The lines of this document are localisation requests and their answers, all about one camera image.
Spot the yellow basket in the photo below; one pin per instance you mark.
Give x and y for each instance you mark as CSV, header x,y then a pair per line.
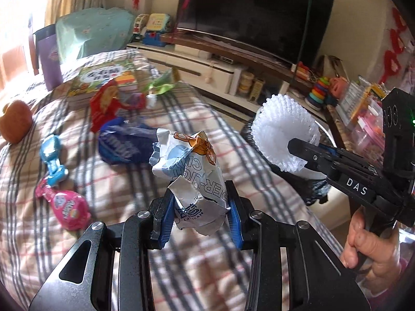
x,y
256,90

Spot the toy telephone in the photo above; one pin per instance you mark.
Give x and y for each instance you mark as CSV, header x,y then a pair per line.
x,y
159,22

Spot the black flat screen television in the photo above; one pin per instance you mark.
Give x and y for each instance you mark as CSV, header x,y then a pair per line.
x,y
253,16

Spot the blue toy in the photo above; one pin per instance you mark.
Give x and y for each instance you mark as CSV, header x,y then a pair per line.
x,y
155,39

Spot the red snack packet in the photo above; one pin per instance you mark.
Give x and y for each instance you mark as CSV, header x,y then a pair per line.
x,y
105,103

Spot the blue candy toy packet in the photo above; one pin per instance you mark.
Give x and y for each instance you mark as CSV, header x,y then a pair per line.
x,y
53,155

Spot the blue snack packet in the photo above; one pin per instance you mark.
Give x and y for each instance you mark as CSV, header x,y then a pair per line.
x,y
120,142

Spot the person's right hand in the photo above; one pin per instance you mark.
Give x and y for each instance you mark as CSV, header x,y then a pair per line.
x,y
358,236

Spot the yellow jars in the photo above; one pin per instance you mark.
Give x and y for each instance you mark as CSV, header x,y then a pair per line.
x,y
245,83

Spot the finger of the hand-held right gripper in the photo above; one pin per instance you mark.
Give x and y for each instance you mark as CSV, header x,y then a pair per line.
x,y
311,154
360,165

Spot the clear box pink lid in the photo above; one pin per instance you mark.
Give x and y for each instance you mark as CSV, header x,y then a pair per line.
x,y
369,136

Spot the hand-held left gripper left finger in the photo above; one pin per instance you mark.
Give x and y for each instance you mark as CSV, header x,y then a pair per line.
x,y
165,220

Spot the green wrapper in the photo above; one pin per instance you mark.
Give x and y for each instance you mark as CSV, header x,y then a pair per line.
x,y
160,84

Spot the white blue paper bag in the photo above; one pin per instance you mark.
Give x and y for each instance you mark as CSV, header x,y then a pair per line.
x,y
194,175

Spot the teal cushioned chair back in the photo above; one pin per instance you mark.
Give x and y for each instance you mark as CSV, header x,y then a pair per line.
x,y
94,32

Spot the white foam fruit net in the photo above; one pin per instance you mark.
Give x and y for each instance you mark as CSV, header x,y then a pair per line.
x,y
282,129

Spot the white and brown television cabinet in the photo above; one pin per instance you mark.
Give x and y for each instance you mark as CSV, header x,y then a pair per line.
x,y
220,68

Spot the brown bag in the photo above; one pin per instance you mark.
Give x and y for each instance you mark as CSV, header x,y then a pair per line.
x,y
332,66

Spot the white rimmed trash bin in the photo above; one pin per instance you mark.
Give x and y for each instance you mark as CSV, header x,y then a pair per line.
x,y
316,191

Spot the pink lollipop packet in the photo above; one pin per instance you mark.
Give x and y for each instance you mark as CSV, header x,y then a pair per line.
x,y
69,209

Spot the wooden toy phone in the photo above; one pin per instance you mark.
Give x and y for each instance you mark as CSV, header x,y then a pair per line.
x,y
304,70

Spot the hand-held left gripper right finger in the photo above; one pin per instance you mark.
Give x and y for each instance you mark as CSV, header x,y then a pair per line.
x,y
235,223

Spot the purple water bottle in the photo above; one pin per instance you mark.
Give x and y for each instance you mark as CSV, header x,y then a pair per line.
x,y
50,61

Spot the clear plastic organizer box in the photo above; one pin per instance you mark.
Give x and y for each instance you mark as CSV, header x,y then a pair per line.
x,y
355,100

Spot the white green wheel toy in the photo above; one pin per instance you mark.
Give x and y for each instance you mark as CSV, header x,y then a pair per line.
x,y
140,24

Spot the red pouch with white cap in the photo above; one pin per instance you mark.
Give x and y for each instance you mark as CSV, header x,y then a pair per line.
x,y
133,102

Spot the children's picture book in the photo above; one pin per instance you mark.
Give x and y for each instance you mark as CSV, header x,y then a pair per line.
x,y
94,77

